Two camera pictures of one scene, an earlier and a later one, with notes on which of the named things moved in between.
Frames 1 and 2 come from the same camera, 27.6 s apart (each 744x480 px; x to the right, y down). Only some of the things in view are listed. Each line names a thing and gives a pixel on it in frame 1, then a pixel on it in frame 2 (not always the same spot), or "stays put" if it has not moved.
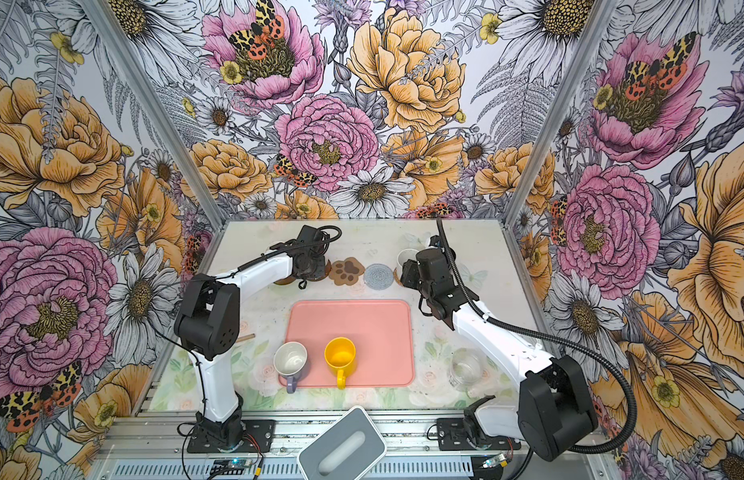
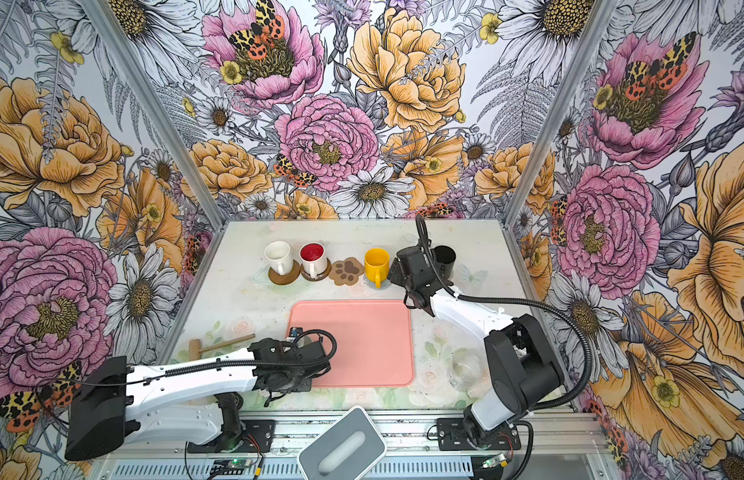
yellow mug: (340, 355) to (377, 265)
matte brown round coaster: (285, 280) stays put
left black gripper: (319, 271) to (302, 385)
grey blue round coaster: (378, 276) stays put
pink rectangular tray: (382, 333) stays put
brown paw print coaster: (346, 271) stays put
